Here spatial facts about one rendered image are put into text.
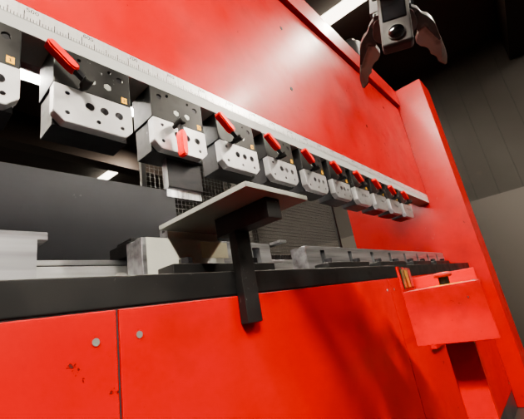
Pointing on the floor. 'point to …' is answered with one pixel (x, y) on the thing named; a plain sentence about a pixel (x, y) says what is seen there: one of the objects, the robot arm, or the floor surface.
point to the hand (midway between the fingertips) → (402, 79)
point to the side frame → (447, 229)
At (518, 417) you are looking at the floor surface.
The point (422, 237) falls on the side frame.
